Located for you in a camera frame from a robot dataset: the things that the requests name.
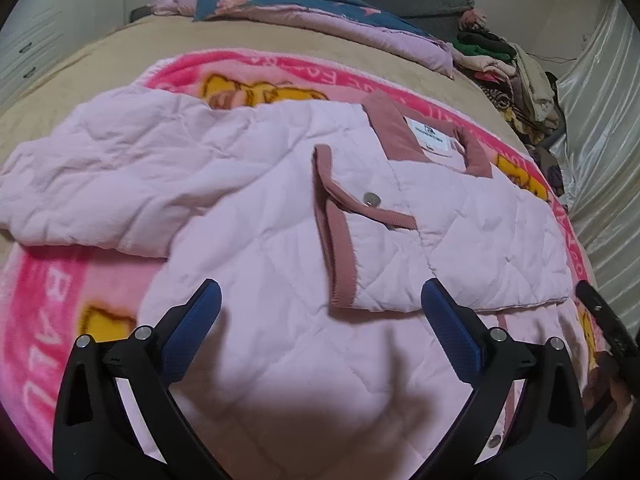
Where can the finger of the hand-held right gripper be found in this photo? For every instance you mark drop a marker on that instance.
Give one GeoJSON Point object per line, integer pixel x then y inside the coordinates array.
{"type": "Point", "coordinates": [602, 315]}

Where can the pink quilted jacket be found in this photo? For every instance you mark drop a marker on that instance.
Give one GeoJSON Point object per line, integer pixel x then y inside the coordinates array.
{"type": "Point", "coordinates": [250, 185]}

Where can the white drawer cabinet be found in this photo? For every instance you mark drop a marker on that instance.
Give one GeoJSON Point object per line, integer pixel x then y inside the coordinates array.
{"type": "Point", "coordinates": [40, 40]}

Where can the white satin curtain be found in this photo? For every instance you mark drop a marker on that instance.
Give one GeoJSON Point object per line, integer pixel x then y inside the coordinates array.
{"type": "Point", "coordinates": [600, 135]}

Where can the pink printed blanket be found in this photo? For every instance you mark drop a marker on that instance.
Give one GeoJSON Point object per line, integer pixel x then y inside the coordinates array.
{"type": "Point", "coordinates": [60, 280]}

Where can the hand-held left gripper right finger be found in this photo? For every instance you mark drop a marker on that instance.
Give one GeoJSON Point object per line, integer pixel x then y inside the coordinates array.
{"type": "Point", "coordinates": [452, 330]}

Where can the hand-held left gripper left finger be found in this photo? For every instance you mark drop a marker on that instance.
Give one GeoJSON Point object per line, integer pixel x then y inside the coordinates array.
{"type": "Point", "coordinates": [192, 330]}

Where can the blue floral quilt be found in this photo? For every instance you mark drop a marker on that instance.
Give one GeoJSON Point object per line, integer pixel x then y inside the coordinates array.
{"type": "Point", "coordinates": [280, 5]}

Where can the pile of clothes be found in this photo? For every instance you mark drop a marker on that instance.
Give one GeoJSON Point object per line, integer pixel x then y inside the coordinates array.
{"type": "Point", "coordinates": [500, 60]}

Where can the beige bed sheet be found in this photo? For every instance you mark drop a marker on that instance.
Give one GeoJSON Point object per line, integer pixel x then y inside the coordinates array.
{"type": "Point", "coordinates": [100, 60]}

